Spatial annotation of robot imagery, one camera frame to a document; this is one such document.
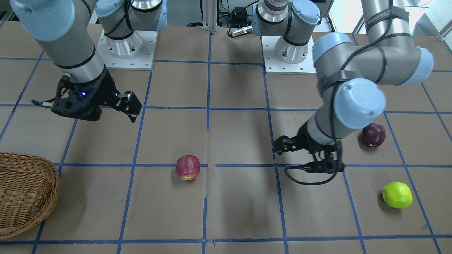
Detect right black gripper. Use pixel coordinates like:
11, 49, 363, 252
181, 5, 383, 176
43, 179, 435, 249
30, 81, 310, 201
50, 67, 142, 123

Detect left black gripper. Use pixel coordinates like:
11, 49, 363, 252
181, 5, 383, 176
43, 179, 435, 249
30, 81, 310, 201
273, 123, 345, 175

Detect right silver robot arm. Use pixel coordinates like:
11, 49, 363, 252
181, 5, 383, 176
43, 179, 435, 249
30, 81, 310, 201
10, 0, 167, 122

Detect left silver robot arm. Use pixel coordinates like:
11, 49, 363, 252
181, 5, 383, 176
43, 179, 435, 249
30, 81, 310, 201
273, 0, 434, 175

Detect wicker basket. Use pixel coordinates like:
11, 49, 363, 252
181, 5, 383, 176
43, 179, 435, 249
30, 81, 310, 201
0, 152, 60, 240

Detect dark red apple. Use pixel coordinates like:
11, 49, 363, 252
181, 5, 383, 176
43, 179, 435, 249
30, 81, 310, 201
359, 123, 386, 147

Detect green apple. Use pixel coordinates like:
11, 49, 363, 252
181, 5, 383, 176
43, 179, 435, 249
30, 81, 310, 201
382, 182, 413, 209

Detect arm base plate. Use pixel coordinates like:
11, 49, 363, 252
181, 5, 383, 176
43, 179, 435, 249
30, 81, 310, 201
261, 36, 316, 75
96, 31, 159, 71

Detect aluminium frame post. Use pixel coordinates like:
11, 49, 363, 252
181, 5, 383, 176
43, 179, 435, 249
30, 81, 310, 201
201, 0, 219, 34

